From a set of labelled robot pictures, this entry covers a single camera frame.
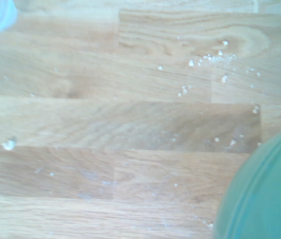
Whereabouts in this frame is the green ceramic bowl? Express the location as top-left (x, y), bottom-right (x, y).
top-left (212, 123), bottom-right (281, 239)

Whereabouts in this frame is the cereal crumb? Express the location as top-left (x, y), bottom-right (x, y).
top-left (2, 136), bottom-right (18, 151)

